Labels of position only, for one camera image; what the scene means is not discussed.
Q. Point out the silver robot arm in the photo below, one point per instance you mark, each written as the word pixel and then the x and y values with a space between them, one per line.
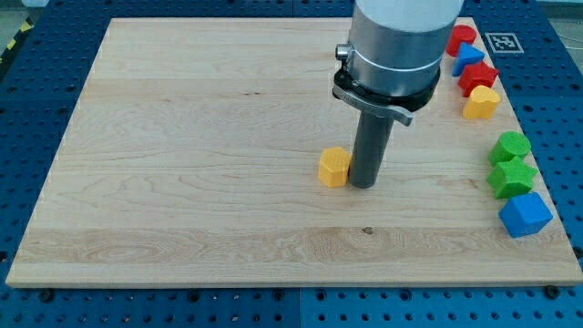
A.
pixel 394 47

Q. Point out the yellow hexagon block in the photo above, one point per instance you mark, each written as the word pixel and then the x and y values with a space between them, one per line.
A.
pixel 333 167

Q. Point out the yellow heart block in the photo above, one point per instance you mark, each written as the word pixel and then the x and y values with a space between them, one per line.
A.
pixel 482 103

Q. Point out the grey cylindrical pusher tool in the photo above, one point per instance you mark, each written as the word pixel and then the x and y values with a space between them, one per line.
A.
pixel 369 147

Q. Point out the wooden board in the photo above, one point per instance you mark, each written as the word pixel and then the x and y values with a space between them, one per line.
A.
pixel 191 159

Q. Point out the black clamp with lever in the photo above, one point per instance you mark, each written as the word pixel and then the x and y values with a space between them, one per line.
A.
pixel 399 108

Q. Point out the blue triangle block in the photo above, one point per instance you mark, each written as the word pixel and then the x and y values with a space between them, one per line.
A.
pixel 467 55

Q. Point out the red star block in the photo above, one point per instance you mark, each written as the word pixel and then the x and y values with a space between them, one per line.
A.
pixel 474 75

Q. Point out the red cylinder block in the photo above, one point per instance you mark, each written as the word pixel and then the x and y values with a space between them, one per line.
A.
pixel 460 34

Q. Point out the green cylinder block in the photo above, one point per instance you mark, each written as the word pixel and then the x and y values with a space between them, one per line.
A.
pixel 510 145

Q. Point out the green star block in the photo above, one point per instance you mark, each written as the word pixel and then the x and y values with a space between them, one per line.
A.
pixel 511 178

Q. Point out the blue cube block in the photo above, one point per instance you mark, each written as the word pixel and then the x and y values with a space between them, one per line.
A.
pixel 525 215

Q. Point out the fiducial marker tag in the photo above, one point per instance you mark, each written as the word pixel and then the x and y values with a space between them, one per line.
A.
pixel 504 43

